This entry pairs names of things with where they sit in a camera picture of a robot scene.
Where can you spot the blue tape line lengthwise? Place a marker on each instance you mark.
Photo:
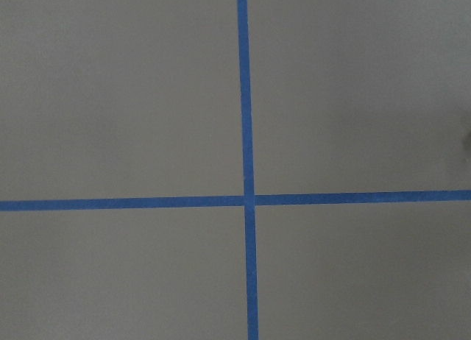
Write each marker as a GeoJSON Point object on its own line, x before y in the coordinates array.
{"type": "Point", "coordinates": [248, 171]}

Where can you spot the blue tape line crosswise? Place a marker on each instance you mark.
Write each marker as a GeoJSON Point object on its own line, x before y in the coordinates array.
{"type": "Point", "coordinates": [235, 201]}

